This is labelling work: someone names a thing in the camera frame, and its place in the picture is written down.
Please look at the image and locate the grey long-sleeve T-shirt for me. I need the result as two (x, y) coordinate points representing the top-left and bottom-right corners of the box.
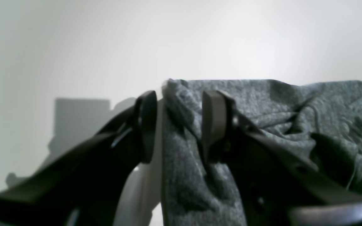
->
(162, 79), (362, 226)

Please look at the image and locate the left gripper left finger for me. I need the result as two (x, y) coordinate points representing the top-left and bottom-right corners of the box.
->
(0, 90), (157, 226)

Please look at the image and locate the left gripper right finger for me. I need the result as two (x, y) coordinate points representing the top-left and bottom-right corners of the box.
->
(201, 90), (362, 226)

